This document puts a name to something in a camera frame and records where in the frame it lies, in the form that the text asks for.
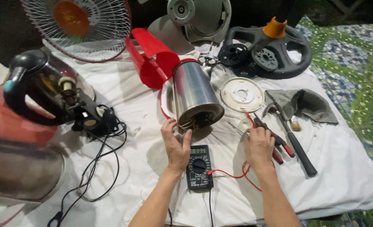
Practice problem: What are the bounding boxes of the thin silver metal tool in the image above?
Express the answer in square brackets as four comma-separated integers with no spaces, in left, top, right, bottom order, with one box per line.
[227,122,249,137]

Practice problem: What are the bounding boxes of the person's right hand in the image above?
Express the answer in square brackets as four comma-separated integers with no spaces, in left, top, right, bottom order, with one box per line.
[243,127,276,173]

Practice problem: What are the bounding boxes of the small white round cap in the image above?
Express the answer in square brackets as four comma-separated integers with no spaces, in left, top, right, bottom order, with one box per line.
[238,117,253,131]

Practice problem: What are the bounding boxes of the large steel pot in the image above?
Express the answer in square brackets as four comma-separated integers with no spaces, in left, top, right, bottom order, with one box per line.
[0,137,66,202]

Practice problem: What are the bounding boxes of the white round base plate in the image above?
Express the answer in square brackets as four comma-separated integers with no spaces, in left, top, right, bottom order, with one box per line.
[220,77,265,113]

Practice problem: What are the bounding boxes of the grey fan motor housing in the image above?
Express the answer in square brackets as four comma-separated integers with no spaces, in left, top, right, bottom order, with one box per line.
[167,0,232,44]

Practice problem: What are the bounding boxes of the green floral floor mat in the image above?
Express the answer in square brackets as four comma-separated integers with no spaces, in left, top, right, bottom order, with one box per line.
[295,16,373,227]

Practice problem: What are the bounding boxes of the small metal shaft bracket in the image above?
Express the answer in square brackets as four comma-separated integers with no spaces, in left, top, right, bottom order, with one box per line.
[198,41,220,68]

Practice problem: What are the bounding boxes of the black round plastic wheel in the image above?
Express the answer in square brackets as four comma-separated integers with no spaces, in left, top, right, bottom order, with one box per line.
[217,43,249,67]

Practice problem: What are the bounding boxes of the black digital multimeter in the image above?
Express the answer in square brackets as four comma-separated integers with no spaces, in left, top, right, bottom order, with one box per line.
[186,145,214,190]

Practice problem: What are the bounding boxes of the grey round plastic disc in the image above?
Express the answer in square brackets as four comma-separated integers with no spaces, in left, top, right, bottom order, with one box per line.
[251,47,279,72]

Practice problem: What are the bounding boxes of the stainless steel kettle body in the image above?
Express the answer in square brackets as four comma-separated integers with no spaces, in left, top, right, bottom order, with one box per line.
[160,58,225,134]

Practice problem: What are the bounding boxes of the orange plastic collar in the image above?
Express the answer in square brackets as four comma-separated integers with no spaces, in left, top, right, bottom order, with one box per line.
[263,16,288,39]

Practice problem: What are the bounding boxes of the grey fan blade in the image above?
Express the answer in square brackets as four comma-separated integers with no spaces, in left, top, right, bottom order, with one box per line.
[147,14,195,55]

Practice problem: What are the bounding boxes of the black multimeter lead wire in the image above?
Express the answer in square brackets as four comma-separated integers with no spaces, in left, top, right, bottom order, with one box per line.
[208,189,214,227]

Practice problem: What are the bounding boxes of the black power cable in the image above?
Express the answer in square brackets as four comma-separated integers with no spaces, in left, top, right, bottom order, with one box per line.
[46,106,128,227]

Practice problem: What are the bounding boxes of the small paint brush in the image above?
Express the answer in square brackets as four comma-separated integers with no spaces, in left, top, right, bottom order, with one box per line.
[289,116,302,132]

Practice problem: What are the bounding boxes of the grey rag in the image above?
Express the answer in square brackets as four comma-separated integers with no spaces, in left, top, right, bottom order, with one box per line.
[265,89,339,124]

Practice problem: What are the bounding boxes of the black kettle switch unit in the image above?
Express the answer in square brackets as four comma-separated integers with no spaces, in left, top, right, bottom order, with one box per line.
[71,101,119,137]

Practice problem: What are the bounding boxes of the white wire fan grille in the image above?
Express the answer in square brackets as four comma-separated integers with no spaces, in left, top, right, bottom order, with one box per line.
[20,0,132,63]

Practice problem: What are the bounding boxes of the red plastic kettle casing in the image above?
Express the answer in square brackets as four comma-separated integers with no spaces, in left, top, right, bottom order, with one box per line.
[125,28,181,90]

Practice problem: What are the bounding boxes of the red multimeter lead wire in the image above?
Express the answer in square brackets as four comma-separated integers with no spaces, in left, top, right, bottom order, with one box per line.
[207,161,275,193]

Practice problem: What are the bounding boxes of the black handled steel kettle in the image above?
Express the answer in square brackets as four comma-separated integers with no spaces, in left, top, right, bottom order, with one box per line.
[3,47,96,127]

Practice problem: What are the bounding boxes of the white cloth sheet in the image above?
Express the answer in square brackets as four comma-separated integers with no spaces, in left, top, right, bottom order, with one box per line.
[0,38,373,227]

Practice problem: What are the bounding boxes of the black handled hammer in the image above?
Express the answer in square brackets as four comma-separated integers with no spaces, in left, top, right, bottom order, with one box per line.
[262,100,318,177]

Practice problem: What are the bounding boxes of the person's left hand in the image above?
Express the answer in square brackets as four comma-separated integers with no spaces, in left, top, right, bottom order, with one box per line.
[161,118,193,174]

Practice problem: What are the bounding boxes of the black stand pole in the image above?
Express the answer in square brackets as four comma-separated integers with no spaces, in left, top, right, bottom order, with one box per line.
[275,0,296,22]

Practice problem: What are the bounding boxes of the red handled black pliers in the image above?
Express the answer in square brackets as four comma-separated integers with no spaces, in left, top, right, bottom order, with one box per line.
[253,112,296,165]

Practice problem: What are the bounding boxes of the black fan stand base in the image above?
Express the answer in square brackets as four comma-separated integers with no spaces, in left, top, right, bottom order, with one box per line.
[224,24,313,80]

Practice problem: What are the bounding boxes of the red test probe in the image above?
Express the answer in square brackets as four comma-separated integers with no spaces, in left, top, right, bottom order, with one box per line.
[245,112,256,128]

